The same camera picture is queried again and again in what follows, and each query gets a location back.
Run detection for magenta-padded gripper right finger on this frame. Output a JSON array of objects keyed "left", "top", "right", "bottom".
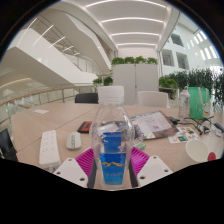
[{"left": 128, "top": 146, "right": 174, "bottom": 189}]

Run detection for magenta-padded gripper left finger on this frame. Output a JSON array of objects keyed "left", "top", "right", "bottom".
[{"left": 52, "top": 147, "right": 98, "bottom": 189}]

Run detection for clear water bottle blue label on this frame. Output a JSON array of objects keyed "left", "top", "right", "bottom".
[{"left": 89, "top": 85, "right": 136, "bottom": 190}]

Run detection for small teal packet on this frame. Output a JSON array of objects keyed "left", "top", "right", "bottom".
[{"left": 134, "top": 141, "right": 148, "bottom": 151}]

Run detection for small grey-white computer mouse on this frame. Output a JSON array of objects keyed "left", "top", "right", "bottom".
[{"left": 65, "top": 131, "right": 83, "bottom": 151}]

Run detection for white power strip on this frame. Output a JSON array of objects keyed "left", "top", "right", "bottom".
[{"left": 38, "top": 129, "right": 62, "bottom": 170}]

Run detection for open printed booklet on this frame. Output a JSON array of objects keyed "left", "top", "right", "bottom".
[{"left": 129, "top": 109, "right": 178, "bottom": 141}]

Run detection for small red and black box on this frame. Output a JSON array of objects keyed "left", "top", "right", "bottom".
[{"left": 77, "top": 120, "right": 94, "bottom": 134}]

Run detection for colourful sticker sheet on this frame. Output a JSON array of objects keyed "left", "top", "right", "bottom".
[{"left": 167, "top": 125, "right": 202, "bottom": 145}]

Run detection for white mug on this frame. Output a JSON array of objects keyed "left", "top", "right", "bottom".
[{"left": 184, "top": 138, "right": 210, "bottom": 163}]

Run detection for black power adapter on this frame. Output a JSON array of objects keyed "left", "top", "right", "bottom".
[{"left": 168, "top": 116, "right": 181, "bottom": 125}]

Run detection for flat round red coaster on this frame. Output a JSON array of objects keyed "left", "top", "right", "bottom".
[{"left": 207, "top": 151, "right": 218, "bottom": 162}]

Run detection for white paper sheet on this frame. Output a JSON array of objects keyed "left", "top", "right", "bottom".
[{"left": 33, "top": 108, "right": 50, "bottom": 115}]

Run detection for white chair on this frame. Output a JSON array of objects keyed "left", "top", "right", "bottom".
[{"left": 136, "top": 90, "right": 170, "bottom": 108}]

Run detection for black chair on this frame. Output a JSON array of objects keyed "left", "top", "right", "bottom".
[{"left": 74, "top": 92, "right": 100, "bottom": 104}]

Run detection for dark blue keyboard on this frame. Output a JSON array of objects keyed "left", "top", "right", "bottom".
[{"left": 213, "top": 121, "right": 224, "bottom": 134}]

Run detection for glass railing wooden handrail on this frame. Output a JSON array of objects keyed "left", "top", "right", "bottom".
[{"left": 0, "top": 84, "right": 98, "bottom": 116}]

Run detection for green tote bag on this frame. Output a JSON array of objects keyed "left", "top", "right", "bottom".
[{"left": 188, "top": 86, "right": 212, "bottom": 121}]

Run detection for white cabinet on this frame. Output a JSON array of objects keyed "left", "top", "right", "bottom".
[{"left": 111, "top": 63, "right": 160, "bottom": 106}]

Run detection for potted green plant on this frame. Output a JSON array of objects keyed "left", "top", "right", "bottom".
[
  {"left": 103, "top": 75, "right": 114, "bottom": 87},
  {"left": 92, "top": 77, "right": 104, "bottom": 87}
]

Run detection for green plant hedge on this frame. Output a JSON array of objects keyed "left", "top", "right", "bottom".
[{"left": 158, "top": 66, "right": 224, "bottom": 108}]

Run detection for green plant row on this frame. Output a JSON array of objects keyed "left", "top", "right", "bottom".
[{"left": 110, "top": 55, "right": 159, "bottom": 66}]

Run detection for ceiling light strips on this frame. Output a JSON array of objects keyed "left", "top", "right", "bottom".
[{"left": 84, "top": 0, "right": 168, "bottom": 48}]

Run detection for black cable bundle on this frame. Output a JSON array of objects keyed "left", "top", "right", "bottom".
[{"left": 176, "top": 114, "right": 216, "bottom": 136}]

